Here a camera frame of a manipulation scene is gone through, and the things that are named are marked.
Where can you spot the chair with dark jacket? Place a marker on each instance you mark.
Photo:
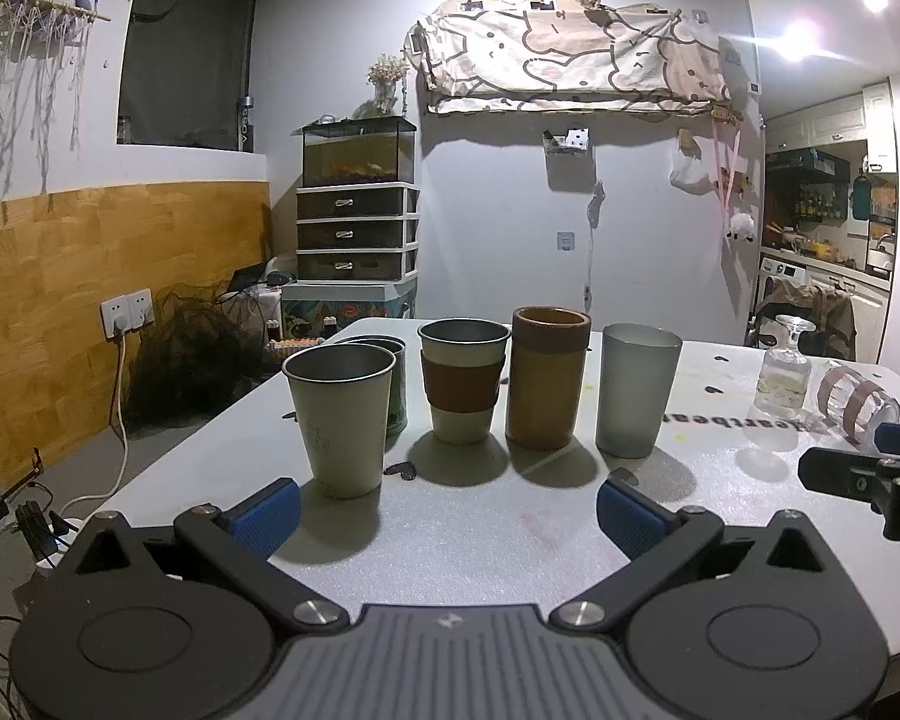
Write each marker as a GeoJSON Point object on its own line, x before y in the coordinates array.
{"type": "Point", "coordinates": [832, 322]}

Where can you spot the clear stemmed glass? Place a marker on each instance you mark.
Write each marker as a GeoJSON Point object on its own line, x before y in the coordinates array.
{"type": "Point", "coordinates": [781, 382]}

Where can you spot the brown striped glass cup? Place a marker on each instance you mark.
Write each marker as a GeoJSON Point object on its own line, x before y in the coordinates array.
{"type": "Point", "coordinates": [851, 401]}

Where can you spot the dark window curtain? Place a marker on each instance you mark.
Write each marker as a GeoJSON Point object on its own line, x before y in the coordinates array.
{"type": "Point", "coordinates": [184, 52]}

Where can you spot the small wall hook plate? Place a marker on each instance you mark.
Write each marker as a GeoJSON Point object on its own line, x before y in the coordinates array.
{"type": "Point", "coordinates": [566, 241]}

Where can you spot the white power strip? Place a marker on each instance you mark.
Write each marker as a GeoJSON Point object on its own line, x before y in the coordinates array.
{"type": "Point", "coordinates": [49, 540]}

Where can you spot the white macrame wall hanger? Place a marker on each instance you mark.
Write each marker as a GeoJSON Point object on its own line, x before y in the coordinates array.
{"type": "Point", "coordinates": [15, 52]}

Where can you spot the pale green metal cup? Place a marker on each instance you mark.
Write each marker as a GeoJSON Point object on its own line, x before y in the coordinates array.
{"type": "Point", "coordinates": [341, 427]}

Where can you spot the egg carton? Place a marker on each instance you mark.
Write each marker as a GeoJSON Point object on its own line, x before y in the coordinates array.
{"type": "Point", "coordinates": [294, 346]}

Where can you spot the grey frosted cup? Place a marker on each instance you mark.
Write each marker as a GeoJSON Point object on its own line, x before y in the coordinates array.
{"type": "Point", "coordinates": [634, 397]}

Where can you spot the dark green cup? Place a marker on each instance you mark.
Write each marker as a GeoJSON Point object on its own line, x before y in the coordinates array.
{"type": "Point", "coordinates": [397, 390]}

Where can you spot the cup with brown sleeve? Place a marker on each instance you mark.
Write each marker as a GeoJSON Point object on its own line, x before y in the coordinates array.
{"type": "Point", "coordinates": [461, 390]}

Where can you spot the printed cartoon cloth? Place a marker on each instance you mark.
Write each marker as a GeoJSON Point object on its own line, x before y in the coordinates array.
{"type": "Point", "coordinates": [570, 52]}

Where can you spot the black net pile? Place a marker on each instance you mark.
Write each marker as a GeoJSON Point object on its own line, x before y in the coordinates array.
{"type": "Point", "coordinates": [187, 356]}

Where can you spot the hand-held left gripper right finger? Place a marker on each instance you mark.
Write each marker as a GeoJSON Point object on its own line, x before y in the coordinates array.
{"type": "Point", "coordinates": [630, 519]}

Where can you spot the white hanging bag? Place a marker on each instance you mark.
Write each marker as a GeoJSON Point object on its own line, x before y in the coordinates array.
{"type": "Point", "coordinates": [690, 172]}

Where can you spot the glass fish tank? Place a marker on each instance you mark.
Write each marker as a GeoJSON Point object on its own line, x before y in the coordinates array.
{"type": "Point", "coordinates": [356, 154]}

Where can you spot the vase with dried flowers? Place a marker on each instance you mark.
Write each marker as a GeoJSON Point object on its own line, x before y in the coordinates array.
{"type": "Point", "coordinates": [386, 82]}

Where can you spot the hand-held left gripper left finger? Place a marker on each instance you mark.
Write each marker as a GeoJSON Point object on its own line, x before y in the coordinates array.
{"type": "Point", "coordinates": [266, 516]}

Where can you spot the plastic drawer unit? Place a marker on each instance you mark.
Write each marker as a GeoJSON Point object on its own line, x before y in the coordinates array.
{"type": "Point", "coordinates": [352, 232]}

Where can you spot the small white hanging plush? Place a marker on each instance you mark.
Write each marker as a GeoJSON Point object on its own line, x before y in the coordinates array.
{"type": "Point", "coordinates": [740, 229]}

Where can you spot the white wall socket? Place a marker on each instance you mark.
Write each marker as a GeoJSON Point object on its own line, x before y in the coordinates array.
{"type": "Point", "coordinates": [126, 313]}

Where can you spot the tall brown cup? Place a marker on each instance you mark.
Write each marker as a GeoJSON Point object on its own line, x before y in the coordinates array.
{"type": "Point", "coordinates": [546, 382]}

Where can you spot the metal wall bracket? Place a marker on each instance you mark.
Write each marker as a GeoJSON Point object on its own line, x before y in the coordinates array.
{"type": "Point", "coordinates": [568, 141]}

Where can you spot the white washing machine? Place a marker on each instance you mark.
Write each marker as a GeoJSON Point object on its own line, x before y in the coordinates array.
{"type": "Point", "coordinates": [780, 285]}

